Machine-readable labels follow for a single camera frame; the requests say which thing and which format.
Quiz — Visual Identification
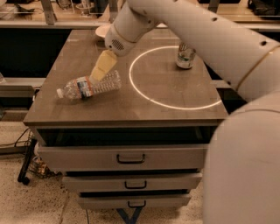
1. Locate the bottom grey drawer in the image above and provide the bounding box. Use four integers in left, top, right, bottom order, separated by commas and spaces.
78, 194, 191, 209

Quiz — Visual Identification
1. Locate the black cart leg with caster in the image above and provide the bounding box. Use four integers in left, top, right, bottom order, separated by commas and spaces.
17, 138, 37, 186

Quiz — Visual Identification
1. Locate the white ceramic bowl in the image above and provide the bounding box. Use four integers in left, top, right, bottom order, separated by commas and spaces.
95, 24, 110, 39

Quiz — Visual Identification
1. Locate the green white soda can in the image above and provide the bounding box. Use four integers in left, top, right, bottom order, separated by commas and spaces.
176, 42, 196, 69

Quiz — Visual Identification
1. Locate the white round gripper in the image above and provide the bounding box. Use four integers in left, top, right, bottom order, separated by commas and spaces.
89, 25, 136, 82

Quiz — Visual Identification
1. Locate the top grey drawer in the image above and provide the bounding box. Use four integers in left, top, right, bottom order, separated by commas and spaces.
38, 144, 207, 172

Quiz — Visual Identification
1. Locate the middle grey drawer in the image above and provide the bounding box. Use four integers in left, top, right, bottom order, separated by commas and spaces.
62, 172, 202, 193

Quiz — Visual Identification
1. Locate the grey drawer cabinet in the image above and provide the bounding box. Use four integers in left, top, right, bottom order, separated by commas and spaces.
24, 29, 227, 198

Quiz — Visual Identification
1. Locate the grey drawer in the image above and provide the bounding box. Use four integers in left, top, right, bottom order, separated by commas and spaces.
62, 172, 202, 193
38, 144, 207, 172
78, 194, 191, 209

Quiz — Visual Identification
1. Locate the clear plastic water bottle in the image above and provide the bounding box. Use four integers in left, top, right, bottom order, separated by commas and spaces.
57, 70, 122, 100

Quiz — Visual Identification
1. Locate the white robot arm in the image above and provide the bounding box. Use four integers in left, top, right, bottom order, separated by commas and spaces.
105, 0, 280, 224

